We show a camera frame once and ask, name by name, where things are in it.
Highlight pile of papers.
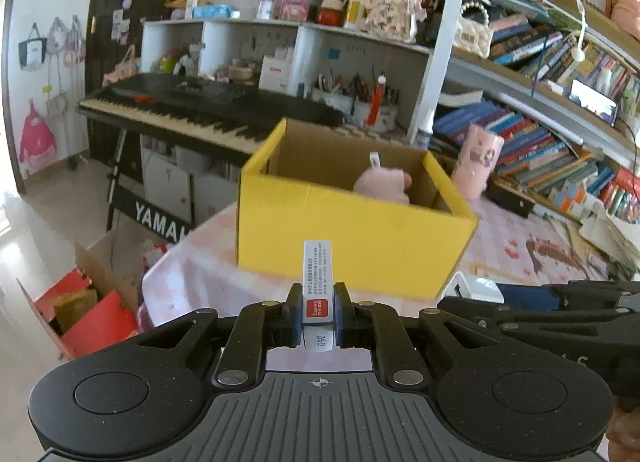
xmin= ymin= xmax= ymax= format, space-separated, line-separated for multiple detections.
xmin=545 ymin=197 xmax=640 ymax=283

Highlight red cardboard box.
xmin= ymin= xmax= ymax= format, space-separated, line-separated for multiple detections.
xmin=17 ymin=267 xmax=141 ymax=360

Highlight person's right hand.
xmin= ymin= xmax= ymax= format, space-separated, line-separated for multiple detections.
xmin=605 ymin=394 xmax=640 ymax=462

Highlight row of thin colourful books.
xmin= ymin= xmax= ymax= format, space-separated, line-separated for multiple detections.
xmin=597 ymin=167 xmax=640 ymax=223

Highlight pen holder with brushes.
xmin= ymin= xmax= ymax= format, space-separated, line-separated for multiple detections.
xmin=310 ymin=70 xmax=401 ymax=130

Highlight black keyboard stand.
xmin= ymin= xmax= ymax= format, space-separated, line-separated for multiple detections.
xmin=106 ymin=127 xmax=196 ymax=245

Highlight pink hanging bags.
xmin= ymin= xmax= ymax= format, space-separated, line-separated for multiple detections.
xmin=47 ymin=16 xmax=87 ymax=67

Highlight white shelf unit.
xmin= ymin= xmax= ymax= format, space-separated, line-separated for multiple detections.
xmin=140 ymin=18 xmax=436 ymax=143

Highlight yellow cardboard box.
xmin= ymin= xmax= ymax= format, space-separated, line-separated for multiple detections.
xmin=235 ymin=117 xmax=480 ymax=300

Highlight black electronic keyboard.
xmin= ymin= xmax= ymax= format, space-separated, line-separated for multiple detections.
xmin=76 ymin=73 xmax=346 ymax=155

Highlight pink cylindrical container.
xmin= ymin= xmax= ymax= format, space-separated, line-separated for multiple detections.
xmin=452 ymin=123 xmax=506 ymax=200

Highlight pink plush pig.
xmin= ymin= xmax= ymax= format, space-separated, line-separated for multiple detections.
xmin=352 ymin=152 xmax=413 ymax=205

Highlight dark brown desktop box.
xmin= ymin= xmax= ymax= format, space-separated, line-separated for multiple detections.
xmin=487 ymin=181 xmax=536 ymax=218

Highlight pink backpack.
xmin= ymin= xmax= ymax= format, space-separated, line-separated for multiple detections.
xmin=19 ymin=100 xmax=57 ymax=173

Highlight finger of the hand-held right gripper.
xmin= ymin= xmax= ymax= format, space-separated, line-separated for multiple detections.
xmin=500 ymin=281 xmax=640 ymax=312
xmin=437 ymin=296 xmax=640 ymax=343

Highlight white quilted handbag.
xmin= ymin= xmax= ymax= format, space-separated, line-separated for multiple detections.
xmin=452 ymin=1 xmax=495 ymax=60

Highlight floral ruffled bag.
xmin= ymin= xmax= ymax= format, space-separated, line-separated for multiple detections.
xmin=361 ymin=0 xmax=426 ymax=43

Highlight brown cardboard carton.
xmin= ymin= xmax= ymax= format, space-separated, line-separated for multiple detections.
xmin=75 ymin=227 xmax=171 ymax=303

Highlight dark white tote bag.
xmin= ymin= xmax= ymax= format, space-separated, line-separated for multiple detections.
xmin=19 ymin=22 xmax=48 ymax=72

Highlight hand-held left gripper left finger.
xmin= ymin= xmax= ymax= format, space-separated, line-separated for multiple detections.
xmin=135 ymin=282 xmax=306 ymax=389

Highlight blue wipes packet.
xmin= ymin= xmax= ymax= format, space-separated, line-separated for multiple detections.
xmin=192 ymin=3 xmax=241 ymax=20

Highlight white box red label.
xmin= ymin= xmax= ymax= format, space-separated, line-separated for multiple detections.
xmin=259 ymin=56 xmax=296 ymax=93

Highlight small pink box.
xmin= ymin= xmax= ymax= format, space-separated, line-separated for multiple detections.
xmin=279 ymin=0 xmax=311 ymax=20

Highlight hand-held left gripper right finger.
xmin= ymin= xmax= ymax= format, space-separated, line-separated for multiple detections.
xmin=334 ymin=282 xmax=506 ymax=387

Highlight white gooseneck lamp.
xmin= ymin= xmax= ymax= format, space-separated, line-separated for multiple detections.
xmin=530 ymin=0 xmax=588 ymax=63

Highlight white desk shelf post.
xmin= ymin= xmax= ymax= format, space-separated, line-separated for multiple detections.
xmin=407 ymin=0 xmax=471 ymax=145

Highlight white tube lamp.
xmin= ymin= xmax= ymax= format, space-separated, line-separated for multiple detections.
xmin=500 ymin=92 xmax=583 ymax=143

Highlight dark wooden door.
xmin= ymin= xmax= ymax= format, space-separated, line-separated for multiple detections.
xmin=85 ymin=0 xmax=201 ymax=163

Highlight black tablet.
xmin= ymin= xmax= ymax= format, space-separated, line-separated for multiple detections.
xmin=570 ymin=78 xmax=618 ymax=125

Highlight white spray bottle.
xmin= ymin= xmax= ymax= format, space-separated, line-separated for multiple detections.
xmin=416 ymin=110 xmax=436 ymax=150

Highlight red tassel pendant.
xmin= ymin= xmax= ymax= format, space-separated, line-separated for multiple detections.
xmin=367 ymin=75 xmax=388 ymax=125

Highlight white plastic cabinet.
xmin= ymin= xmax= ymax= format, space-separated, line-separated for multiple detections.
xmin=140 ymin=135 xmax=241 ymax=228

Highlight small white red box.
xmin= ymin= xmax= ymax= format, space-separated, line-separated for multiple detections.
xmin=301 ymin=239 xmax=335 ymax=352

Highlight red round jar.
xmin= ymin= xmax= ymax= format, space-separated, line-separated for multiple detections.
xmin=316 ymin=0 xmax=345 ymax=27

